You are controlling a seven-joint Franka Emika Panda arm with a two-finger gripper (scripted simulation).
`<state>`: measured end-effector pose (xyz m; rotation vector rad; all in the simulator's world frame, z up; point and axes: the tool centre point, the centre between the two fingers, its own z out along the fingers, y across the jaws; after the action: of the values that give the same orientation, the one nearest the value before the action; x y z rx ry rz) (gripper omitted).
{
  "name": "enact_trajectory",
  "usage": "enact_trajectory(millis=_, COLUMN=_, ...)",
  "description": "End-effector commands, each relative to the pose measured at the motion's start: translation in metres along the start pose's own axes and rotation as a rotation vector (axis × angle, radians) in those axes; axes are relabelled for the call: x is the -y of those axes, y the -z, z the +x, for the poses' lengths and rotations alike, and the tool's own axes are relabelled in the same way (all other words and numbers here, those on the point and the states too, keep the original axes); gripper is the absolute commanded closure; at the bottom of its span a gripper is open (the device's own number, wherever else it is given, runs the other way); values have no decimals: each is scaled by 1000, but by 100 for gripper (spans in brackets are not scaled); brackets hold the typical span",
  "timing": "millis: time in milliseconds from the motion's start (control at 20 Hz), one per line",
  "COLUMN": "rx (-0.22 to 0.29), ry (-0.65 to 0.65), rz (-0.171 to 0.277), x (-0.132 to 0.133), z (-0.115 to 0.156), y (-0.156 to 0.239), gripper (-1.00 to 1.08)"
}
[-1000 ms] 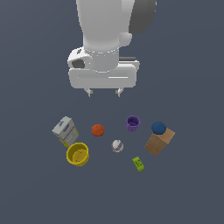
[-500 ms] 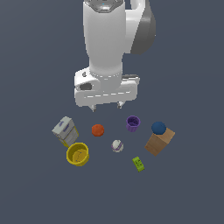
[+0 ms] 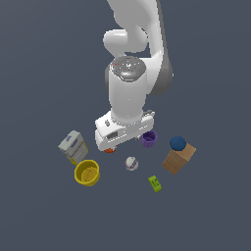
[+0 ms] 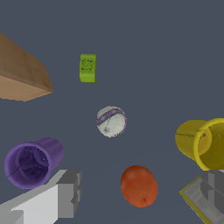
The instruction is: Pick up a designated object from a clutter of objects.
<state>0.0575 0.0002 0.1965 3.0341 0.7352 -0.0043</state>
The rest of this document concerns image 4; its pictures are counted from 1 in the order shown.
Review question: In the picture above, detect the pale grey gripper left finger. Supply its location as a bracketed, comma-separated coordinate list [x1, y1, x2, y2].
[0, 169, 83, 224]

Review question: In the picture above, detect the green toy block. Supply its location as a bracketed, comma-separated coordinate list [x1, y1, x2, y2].
[79, 53, 97, 84]

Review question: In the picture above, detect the yellow cup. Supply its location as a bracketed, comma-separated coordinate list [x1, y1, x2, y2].
[174, 117, 224, 172]

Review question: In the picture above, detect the white ball with purple stripe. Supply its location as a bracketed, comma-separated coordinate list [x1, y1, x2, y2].
[95, 105, 128, 138]

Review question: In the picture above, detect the purple cup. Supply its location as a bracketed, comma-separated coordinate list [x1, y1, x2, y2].
[3, 136, 65, 190]

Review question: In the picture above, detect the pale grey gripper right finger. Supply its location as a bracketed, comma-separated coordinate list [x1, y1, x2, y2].
[178, 170, 224, 224]

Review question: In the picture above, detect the brown wooden block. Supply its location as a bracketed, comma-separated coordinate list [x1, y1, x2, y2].
[0, 32, 54, 102]

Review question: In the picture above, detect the orange fruit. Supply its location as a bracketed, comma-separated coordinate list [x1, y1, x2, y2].
[120, 164, 158, 208]

